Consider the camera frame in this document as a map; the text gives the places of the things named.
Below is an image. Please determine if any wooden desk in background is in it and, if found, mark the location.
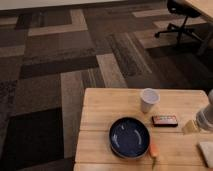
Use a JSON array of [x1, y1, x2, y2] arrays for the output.
[[185, 0, 213, 56]]

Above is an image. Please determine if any white paper cup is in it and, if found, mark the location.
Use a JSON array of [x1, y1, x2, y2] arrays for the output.
[[140, 88, 160, 113]]

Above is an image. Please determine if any black office chair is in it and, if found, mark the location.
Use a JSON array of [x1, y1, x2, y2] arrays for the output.
[[154, 0, 208, 47]]

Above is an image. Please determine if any orange carrot toy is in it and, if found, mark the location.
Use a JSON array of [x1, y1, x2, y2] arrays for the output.
[[149, 143, 159, 168]]

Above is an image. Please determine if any dark blue ceramic bowl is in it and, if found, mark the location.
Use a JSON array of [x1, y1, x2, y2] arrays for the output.
[[108, 117, 150, 159]]

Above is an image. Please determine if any black rectangular snack box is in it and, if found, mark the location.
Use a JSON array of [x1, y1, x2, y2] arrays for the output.
[[152, 115, 178, 127]]

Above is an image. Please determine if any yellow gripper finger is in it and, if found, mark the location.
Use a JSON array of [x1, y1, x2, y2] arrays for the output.
[[182, 120, 198, 134]]

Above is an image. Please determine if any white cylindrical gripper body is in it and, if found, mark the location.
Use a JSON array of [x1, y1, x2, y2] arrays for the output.
[[196, 89, 213, 131]]

